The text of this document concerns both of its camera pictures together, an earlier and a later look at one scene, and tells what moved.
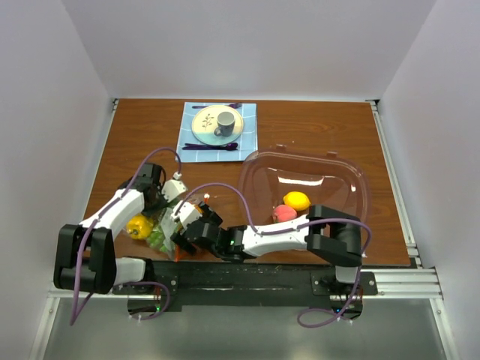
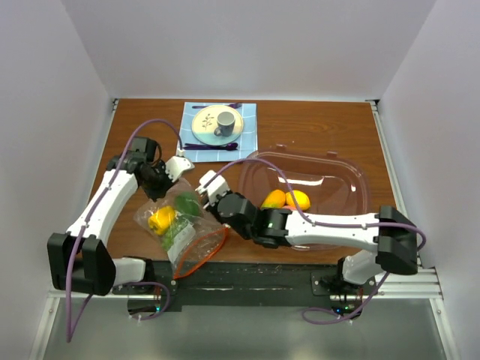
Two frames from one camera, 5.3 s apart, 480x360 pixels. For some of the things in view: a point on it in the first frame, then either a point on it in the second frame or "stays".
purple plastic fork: [235, 106] stays
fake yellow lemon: [298, 200] stays
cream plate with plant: [205, 121] stays
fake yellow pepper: [139, 226] → [160, 220]
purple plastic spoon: [232, 146] stays
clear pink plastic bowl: [329, 180] stays
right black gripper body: [213, 217] → [247, 234]
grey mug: [225, 124] stays
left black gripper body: [160, 202] → [158, 182]
